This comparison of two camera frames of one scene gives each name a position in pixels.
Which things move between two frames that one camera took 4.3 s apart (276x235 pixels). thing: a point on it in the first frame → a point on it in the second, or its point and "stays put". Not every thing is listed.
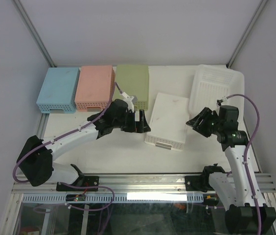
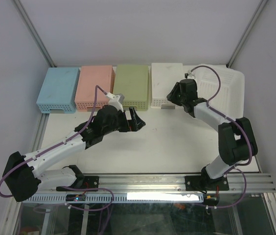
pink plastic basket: x=95 y=87 stays put
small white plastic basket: x=169 y=122 → x=162 y=78
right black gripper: x=204 y=114 → x=171 y=95
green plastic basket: x=133 y=80 stays put
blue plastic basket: x=58 y=93 stays put
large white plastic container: x=210 y=82 stays put
